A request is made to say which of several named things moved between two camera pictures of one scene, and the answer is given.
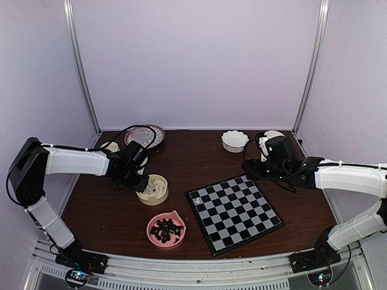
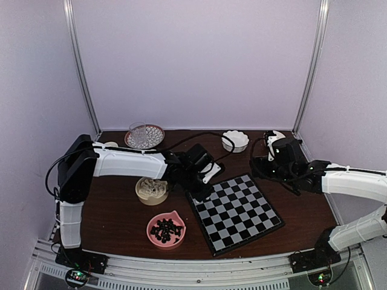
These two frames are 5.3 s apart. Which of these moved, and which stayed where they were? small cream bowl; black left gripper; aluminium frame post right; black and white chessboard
Moved: black left gripper
Stayed: aluminium frame post right; black and white chessboard; small cream bowl
